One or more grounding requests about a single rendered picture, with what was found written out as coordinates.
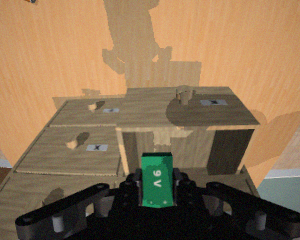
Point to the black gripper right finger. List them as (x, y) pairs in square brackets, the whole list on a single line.
[(253, 215)]

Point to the wooden chest of drawers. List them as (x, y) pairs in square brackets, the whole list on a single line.
[(121, 174)]

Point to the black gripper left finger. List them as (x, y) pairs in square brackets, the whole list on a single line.
[(65, 217)]

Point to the green battery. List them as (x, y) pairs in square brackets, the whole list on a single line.
[(157, 171)]

